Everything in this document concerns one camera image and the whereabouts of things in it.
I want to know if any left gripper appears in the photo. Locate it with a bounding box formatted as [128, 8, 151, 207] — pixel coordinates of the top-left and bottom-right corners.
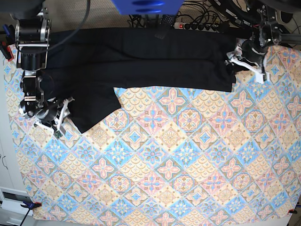
[226, 39, 270, 84]

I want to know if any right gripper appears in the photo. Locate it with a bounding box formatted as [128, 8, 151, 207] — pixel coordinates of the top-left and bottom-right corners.
[34, 97, 74, 138]

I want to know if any black T-shirt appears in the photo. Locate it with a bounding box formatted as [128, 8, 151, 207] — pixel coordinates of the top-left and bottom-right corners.
[41, 28, 236, 133]

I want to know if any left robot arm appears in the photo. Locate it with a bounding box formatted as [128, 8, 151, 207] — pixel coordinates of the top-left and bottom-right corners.
[210, 0, 301, 84]

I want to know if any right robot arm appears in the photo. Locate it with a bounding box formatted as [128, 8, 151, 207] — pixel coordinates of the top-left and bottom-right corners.
[0, 0, 74, 138]

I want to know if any white cabinet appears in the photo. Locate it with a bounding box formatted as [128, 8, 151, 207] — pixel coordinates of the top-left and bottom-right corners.
[0, 62, 30, 226]

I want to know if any blue orange clamp lower left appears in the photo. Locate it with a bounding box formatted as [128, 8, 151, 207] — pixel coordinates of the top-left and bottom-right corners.
[20, 201, 42, 210]

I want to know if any blue orange clamp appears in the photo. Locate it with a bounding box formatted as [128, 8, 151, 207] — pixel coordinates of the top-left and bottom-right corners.
[0, 24, 16, 62]
[20, 201, 42, 210]

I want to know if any white power strip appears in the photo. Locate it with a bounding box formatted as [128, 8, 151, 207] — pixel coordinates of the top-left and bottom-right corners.
[174, 22, 218, 32]

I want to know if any blue orange clamp upper left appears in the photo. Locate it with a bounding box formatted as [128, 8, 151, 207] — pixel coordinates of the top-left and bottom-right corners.
[0, 24, 16, 62]

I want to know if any patterned tablecloth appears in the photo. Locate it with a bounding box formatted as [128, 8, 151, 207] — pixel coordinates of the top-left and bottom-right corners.
[0, 46, 301, 226]

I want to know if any orange clamp lower right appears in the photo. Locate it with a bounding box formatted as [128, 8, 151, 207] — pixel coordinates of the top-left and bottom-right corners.
[288, 210, 298, 214]

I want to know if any black remote-like bracket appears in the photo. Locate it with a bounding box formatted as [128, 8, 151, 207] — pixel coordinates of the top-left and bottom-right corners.
[160, 15, 175, 27]

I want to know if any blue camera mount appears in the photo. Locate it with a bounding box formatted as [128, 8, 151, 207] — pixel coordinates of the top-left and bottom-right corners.
[112, 0, 184, 15]

